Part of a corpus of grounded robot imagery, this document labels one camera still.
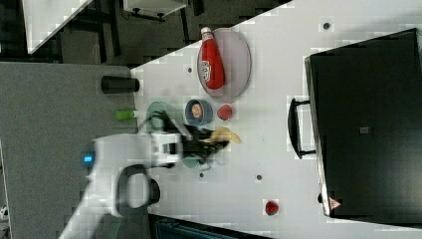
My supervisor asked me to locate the pink round plate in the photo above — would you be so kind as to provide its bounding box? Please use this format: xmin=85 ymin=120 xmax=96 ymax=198
xmin=197 ymin=28 xmax=252 ymax=104

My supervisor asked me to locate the green round object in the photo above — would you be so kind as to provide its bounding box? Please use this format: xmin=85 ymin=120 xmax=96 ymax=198
xmin=115 ymin=111 xmax=136 ymax=120

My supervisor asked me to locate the blue metal frame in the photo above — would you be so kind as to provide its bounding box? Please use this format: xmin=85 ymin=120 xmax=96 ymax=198
xmin=148 ymin=214 xmax=270 ymax=239

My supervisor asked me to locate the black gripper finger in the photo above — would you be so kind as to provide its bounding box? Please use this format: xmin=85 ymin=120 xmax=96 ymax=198
xmin=206 ymin=140 xmax=229 ymax=153
xmin=190 ymin=125 xmax=213 ymax=141

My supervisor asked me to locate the white side table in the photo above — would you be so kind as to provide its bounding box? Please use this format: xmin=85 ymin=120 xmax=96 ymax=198
xmin=21 ymin=0 xmax=94 ymax=55

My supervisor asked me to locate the orange slice toy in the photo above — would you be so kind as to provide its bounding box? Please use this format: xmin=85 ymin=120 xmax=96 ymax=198
xmin=192 ymin=104 xmax=203 ymax=119

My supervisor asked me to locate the small red toy fruit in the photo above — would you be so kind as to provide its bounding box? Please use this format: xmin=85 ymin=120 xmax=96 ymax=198
xmin=265 ymin=200 xmax=279 ymax=216

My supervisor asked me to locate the green perforated colander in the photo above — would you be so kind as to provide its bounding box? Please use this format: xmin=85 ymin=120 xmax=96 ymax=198
xmin=146 ymin=102 xmax=184 ymax=133

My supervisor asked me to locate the red ketchup bottle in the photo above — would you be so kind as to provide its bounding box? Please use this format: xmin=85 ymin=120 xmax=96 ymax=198
xmin=200 ymin=27 xmax=225 ymax=90

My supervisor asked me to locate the green mug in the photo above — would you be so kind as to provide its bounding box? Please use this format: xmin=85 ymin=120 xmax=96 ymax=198
xmin=182 ymin=156 xmax=200 ymax=168

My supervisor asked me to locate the red strawberry toy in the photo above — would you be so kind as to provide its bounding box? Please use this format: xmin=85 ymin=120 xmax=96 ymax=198
xmin=217 ymin=105 xmax=233 ymax=120

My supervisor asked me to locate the blue small bowl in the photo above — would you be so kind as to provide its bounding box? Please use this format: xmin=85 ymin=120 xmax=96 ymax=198
xmin=185 ymin=100 xmax=213 ymax=126

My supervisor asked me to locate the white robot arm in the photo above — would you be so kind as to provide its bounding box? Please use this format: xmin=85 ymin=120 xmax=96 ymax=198
xmin=58 ymin=112 xmax=237 ymax=239

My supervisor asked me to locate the peeled yellow banana toy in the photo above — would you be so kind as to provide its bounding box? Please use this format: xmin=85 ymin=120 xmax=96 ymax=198
xmin=207 ymin=126 xmax=242 ymax=143

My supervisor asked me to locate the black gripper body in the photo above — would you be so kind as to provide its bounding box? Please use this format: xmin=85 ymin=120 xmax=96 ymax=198
xmin=174 ymin=122 xmax=210 ymax=163

